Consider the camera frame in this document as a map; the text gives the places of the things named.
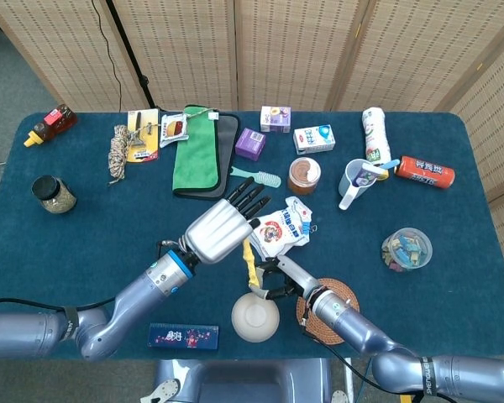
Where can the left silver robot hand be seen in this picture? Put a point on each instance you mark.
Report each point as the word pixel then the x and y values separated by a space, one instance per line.
pixel 216 233

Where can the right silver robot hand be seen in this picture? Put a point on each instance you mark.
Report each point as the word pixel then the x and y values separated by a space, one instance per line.
pixel 296 275

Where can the yellow twisted toy stick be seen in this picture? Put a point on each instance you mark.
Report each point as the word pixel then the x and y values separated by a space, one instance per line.
pixel 250 264

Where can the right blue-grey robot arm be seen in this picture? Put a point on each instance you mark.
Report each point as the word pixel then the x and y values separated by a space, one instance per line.
pixel 361 327

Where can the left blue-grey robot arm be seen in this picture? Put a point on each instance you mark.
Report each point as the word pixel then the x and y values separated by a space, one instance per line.
pixel 143 289

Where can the round woven rattan coaster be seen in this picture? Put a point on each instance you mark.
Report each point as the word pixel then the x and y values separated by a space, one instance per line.
pixel 340 284

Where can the white printed sugar bag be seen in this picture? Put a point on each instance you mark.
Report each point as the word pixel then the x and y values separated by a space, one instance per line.
pixel 277 233

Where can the blue binder clip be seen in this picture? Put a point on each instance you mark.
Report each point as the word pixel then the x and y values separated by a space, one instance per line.
pixel 305 228

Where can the beige upturned bowl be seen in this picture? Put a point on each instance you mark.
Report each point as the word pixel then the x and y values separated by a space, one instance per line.
pixel 254 321

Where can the mint green brush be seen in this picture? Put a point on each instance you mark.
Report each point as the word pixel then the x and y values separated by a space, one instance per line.
pixel 269 179

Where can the green microfiber cloth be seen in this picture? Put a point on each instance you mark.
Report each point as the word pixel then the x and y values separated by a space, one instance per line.
pixel 197 155

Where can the grey microfiber cloth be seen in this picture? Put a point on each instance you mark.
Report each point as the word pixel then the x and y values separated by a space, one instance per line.
pixel 229 147

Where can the small purple box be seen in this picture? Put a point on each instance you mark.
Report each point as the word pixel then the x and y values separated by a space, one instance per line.
pixel 250 144

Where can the clear jar of orange strips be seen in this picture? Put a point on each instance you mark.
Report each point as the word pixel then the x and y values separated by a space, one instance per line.
pixel 304 176

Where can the dark blue table cover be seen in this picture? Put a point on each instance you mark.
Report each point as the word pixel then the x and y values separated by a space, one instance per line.
pixel 109 235

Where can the navy printed rectangular box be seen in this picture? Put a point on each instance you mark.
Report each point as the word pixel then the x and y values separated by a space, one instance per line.
pixel 182 336

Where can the razor on yellow card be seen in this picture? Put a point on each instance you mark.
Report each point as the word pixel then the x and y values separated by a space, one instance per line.
pixel 145 151

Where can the white and red snack packet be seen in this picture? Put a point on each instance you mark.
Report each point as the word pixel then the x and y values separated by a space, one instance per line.
pixel 174 129

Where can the clear tub of coloured clips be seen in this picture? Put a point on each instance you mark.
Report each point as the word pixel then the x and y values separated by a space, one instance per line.
pixel 406 249

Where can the blue-grey robot torso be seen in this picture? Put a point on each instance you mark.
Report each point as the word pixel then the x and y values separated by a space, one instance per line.
pixel 243 382

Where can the white purple toothpaste tube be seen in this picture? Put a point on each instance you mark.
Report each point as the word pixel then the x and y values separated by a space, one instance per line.
pixel 367 176

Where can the white and purple carton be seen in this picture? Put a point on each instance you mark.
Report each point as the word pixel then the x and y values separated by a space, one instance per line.
pixel 275 119

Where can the white and blue milk carton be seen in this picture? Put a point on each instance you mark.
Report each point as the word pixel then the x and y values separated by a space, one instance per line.
pixel 314 139

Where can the light blue toothbrush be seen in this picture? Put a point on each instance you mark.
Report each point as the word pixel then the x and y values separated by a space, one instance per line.
pixel 388 164

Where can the orange drink can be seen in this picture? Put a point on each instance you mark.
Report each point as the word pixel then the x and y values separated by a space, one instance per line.
pixel 424 172

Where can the glass jar with black lid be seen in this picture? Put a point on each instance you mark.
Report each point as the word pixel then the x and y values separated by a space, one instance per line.
pixel 54 195

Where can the black stand pole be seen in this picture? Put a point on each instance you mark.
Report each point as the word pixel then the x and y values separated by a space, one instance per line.
pixel 128 46

